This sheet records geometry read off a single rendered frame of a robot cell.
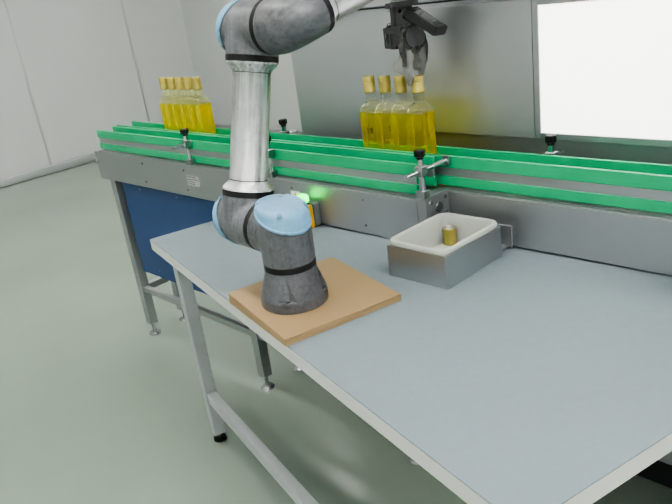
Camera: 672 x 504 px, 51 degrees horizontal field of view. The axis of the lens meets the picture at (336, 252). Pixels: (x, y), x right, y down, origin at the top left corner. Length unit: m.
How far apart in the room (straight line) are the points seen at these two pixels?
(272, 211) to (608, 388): 0.72
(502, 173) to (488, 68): 0.31
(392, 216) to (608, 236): 0.56
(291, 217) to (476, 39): 0.76
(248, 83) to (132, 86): 6.51
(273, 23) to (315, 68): 0.94
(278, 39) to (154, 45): 6.74
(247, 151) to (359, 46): 0.79
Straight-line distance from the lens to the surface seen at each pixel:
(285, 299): 1.51
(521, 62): 1.86
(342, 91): 2.32
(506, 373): 1.27
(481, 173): 1.80
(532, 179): 1.72
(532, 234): 1.74
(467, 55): 1.95
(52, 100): 7.65
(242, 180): 1.56
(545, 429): 1.14
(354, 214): 1.97
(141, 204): 3.04
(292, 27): 1.46
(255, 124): 1.55
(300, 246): 1.47
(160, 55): 8.21
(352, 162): 1.94
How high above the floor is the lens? 1.42
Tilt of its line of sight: 21 degrees down
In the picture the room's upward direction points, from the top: 8 degrees counter-clockwise
